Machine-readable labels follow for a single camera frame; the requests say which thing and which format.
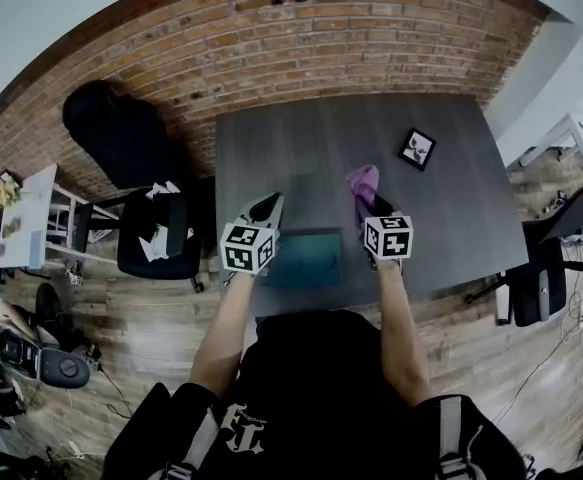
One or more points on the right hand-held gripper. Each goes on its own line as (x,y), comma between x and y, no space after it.
(390,237)

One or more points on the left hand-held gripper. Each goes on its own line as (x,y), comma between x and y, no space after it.
(243,248)

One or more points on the purple cloth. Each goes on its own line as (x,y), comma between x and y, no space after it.
(364,184)

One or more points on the teal box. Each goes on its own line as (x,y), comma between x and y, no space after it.
(309,258)

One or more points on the person's right forearm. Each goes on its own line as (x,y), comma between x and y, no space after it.
(401,333)

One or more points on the person's left forearm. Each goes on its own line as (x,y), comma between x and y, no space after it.
(223,335)

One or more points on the white crumpled papers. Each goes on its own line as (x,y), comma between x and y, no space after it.
(157,245)

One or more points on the black office chair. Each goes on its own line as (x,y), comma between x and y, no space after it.
(121,138)

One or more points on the black chair with grey armrest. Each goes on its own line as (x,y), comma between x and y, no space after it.
(538,288)

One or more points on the dark side desk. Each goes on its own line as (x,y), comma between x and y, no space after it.
(573,213)

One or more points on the white table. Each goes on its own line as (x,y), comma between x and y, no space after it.
(566,138)

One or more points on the person's black shirt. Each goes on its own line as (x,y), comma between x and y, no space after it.
(316,398)

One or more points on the white shelf unit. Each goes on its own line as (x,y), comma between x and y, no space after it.
(26,223)

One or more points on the yellow flower bunch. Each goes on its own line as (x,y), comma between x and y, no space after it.
(7,191)

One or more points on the black round-base device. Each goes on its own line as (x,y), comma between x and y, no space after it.
(46,360)

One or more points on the black picture frame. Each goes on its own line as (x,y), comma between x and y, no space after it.
(417,149)

